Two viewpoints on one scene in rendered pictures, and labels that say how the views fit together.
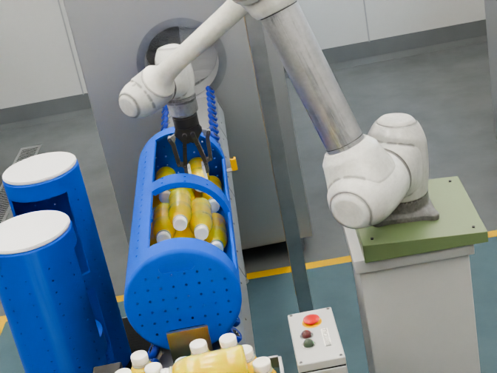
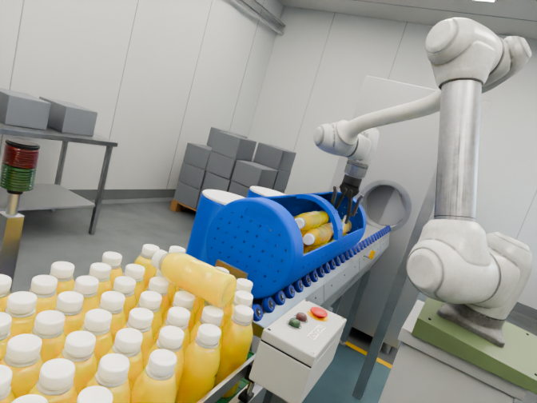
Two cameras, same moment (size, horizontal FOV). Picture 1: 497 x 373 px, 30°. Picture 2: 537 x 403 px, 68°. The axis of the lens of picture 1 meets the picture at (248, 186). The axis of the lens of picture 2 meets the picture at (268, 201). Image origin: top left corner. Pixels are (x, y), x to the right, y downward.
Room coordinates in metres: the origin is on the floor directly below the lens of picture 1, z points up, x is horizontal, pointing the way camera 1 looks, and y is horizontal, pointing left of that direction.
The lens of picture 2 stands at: (0.99, -0.23, 1.44)
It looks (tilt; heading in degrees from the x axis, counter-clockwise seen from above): 11 degrees down; 23
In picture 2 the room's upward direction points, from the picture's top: 16 degrees clockwise
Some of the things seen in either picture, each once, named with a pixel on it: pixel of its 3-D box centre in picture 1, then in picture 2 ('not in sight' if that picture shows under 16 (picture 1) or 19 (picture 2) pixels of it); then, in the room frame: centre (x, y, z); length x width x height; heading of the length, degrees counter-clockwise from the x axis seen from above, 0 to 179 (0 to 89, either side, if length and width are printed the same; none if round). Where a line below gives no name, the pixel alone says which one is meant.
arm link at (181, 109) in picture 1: (182, 104); (356, 169); (2.63, 0.15, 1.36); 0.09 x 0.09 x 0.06
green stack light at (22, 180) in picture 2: not in sight; (17, 176); (1.52, 0.57, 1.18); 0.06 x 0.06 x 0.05
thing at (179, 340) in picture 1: (191, 348); (228, 286); (1.90, 0.21, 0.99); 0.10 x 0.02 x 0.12; 89
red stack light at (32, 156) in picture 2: not in sight; (21, 155); (1.52, 0.57, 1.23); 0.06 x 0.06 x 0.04
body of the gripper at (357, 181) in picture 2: (187, 127); (350, 186); (2.63, 0.15, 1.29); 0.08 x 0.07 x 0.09; 89
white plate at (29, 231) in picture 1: (26, 231); (229, 199); (2.69, 0.72, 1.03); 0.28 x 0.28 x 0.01
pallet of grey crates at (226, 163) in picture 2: not in sight; (233, 181); (5.57, 2.33, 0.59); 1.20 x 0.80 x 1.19; 87
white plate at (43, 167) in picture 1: (39, 168); (271, 193); (3.24, 0.75, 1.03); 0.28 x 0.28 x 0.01
